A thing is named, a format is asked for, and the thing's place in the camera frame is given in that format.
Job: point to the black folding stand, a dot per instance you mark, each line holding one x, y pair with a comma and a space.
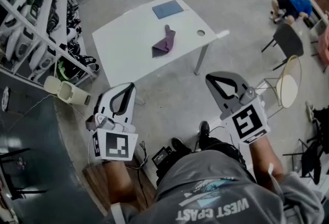
312, 156

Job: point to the person's right forearm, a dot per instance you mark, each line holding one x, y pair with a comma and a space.
262, 158

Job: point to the group of white helmet devices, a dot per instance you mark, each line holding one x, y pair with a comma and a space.
23, 38

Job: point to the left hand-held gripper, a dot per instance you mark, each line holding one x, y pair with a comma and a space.
117, 144

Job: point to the black box with screen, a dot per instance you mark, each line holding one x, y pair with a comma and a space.
162, 156

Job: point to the cream trash bin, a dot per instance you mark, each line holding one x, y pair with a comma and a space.
64, 90

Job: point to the white desk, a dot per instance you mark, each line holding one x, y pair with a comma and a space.
318, 25

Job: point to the black shoe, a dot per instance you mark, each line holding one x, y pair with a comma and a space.
180, 146
204, 129

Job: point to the white metal shelving rack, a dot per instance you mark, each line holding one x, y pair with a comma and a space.
38, 35

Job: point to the white power strip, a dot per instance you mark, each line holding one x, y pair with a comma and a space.
309, 111

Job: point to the grey printed t-shirt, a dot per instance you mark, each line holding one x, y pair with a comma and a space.
218, 192

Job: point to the black trousers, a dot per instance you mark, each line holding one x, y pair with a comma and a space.
221, 144

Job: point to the dark glossy partition panel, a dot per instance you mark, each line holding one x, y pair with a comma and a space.
33, 128

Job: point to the white metal table leg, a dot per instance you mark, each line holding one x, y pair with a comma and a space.
201, 59

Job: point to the group of black headsets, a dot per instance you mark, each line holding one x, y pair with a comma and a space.
74, 48

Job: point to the blue cloth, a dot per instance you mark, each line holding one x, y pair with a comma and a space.
167, 9

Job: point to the grey chair with black legs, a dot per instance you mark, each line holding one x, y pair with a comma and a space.
289, 39

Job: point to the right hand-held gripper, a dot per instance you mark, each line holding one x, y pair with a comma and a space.
248, 121

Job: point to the pink object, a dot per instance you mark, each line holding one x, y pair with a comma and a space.
324, 45

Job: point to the person's left forearm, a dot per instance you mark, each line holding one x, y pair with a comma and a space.
119, 182

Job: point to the purple cloth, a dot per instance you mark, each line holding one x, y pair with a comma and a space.
164, 45

